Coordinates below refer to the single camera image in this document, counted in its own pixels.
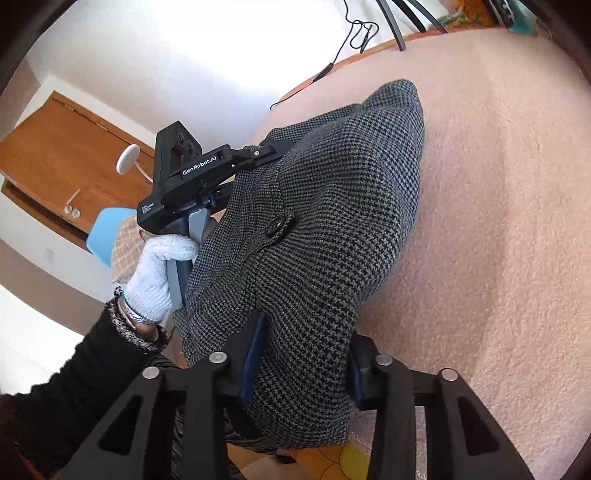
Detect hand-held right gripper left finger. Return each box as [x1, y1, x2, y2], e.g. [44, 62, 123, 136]
[58, 311, 271, 480]

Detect white desk lamp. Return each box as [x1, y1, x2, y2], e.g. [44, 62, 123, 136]
[115, 144, 154, 184]

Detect grey houndstooth short pants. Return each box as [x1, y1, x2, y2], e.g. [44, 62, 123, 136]
[173, 78, 426, 450]

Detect folded black tripod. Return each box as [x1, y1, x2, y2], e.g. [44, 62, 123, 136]
[487, 0, 520, 31]

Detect wooden door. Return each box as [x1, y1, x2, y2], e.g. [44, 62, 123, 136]
[0, 90, 160, 245]

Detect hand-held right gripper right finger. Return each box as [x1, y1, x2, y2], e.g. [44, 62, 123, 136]
[346, 335, 536, 480]

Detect person's left forearm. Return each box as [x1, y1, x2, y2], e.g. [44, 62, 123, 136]
[0, 286, 169, 480]

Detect blue chair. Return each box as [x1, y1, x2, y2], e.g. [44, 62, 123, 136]
[88, 207, 139, 271]

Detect ring light on black tripod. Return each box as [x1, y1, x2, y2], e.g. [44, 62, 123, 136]
[376, 0, 448, 51]

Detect person's left hand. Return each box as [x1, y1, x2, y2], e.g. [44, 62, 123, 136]
[124, 234, 201, 325]

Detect orange patterned cloth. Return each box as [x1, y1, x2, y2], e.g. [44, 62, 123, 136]
[450, 0, 491, 21]

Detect beige plaid cloth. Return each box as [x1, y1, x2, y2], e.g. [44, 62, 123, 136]
[111, 215, 154, 284]

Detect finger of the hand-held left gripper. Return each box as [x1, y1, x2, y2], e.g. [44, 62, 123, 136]
[228, 140, 295, 171]

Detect black ring light cable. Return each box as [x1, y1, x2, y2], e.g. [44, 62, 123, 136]
[270, 0, 379, 110]

